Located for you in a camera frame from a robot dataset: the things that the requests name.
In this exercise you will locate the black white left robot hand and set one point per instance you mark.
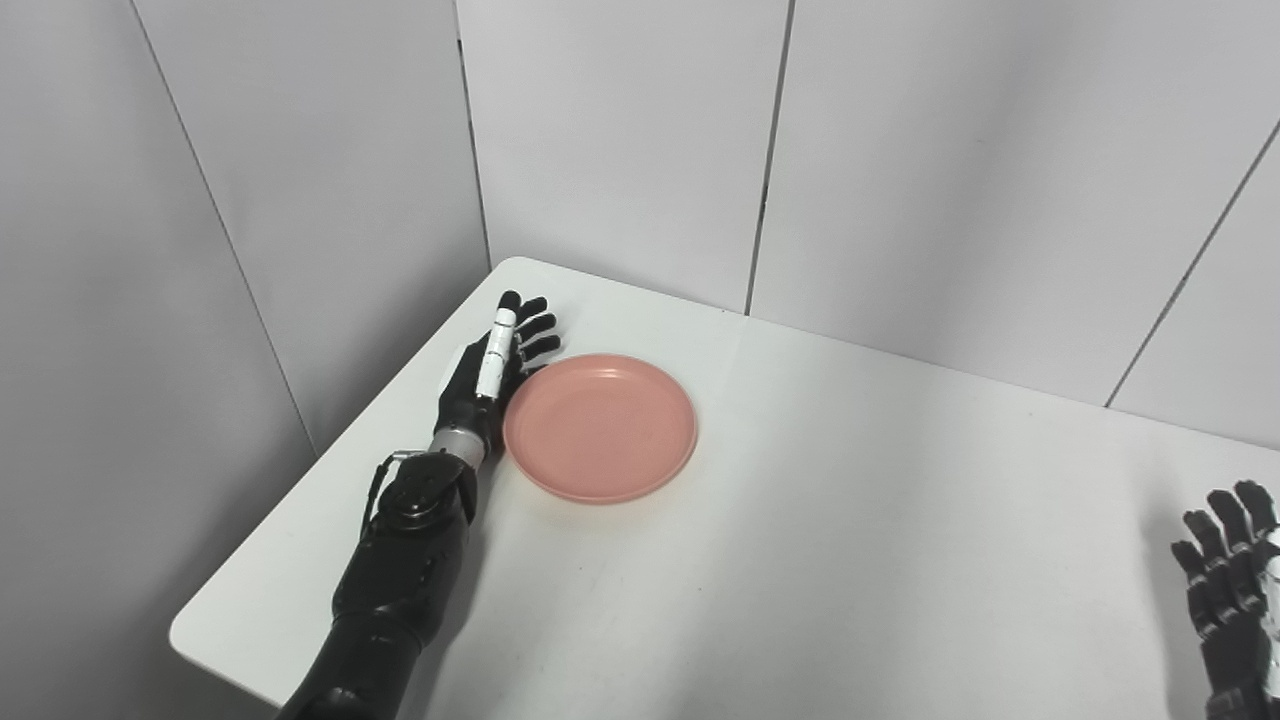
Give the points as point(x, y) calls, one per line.
point(470, 405)

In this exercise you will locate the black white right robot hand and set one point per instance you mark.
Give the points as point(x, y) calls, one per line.
point(1235, 640)

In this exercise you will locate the pink round plate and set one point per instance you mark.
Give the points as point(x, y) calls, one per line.
point(600, 425)

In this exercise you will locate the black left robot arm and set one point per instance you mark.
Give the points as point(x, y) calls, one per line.
point(400, 590)

